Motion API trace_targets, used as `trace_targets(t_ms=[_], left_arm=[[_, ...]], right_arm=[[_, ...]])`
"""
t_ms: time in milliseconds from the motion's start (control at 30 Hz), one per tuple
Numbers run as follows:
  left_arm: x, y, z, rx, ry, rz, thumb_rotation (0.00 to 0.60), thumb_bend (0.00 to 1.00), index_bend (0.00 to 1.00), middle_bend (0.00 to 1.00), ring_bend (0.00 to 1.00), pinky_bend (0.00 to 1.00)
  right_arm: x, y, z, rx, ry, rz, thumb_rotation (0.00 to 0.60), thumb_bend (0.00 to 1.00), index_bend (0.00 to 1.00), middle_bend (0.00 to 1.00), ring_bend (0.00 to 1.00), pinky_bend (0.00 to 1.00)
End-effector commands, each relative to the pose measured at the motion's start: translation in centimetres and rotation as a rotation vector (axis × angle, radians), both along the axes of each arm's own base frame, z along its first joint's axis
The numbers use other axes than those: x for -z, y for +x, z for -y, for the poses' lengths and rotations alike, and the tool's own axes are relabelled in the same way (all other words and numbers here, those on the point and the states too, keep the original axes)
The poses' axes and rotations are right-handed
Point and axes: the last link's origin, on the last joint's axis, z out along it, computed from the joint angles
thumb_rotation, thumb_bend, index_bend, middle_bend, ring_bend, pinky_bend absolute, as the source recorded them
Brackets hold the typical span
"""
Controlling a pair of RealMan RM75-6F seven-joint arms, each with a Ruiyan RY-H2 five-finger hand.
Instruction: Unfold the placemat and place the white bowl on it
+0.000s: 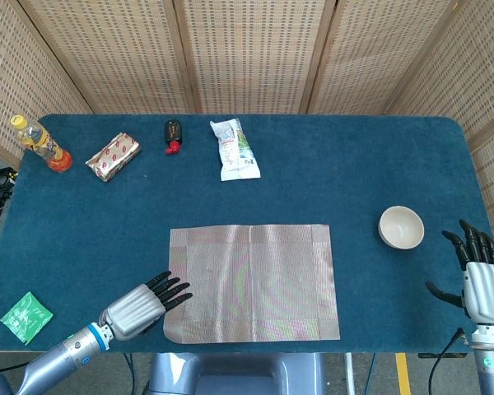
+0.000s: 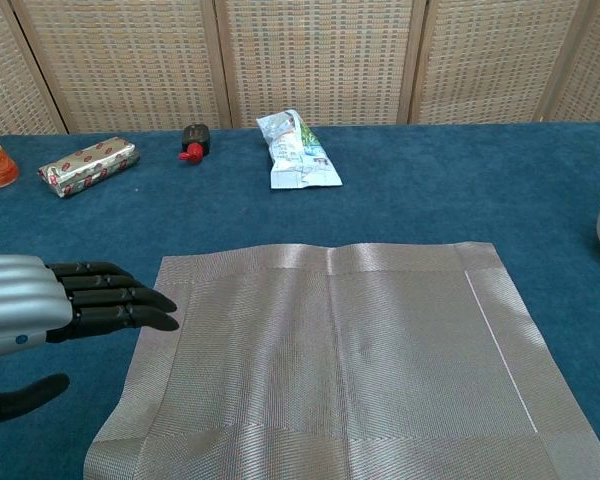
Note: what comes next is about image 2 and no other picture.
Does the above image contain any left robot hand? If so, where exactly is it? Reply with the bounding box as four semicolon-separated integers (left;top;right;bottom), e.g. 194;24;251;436
0;254;181;426

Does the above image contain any woven bamboo folding screen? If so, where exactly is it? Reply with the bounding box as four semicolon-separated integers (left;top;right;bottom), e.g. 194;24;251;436
0;0;600;136

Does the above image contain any gold snack pack red print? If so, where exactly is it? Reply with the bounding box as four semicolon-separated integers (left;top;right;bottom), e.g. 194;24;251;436
37;137;141;199

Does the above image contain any white crinkled snack bag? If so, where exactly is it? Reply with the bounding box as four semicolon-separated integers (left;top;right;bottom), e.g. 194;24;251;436
256;108;344;191

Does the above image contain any blue felt table cover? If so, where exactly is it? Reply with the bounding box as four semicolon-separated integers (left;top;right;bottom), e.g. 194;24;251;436
0;122;600;480

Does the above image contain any black bottle red cap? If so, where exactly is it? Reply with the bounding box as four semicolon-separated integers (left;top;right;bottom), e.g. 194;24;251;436
178;125;212;165

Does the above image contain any brown woven placemat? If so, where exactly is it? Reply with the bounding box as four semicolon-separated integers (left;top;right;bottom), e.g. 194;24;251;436
83;241;600;480

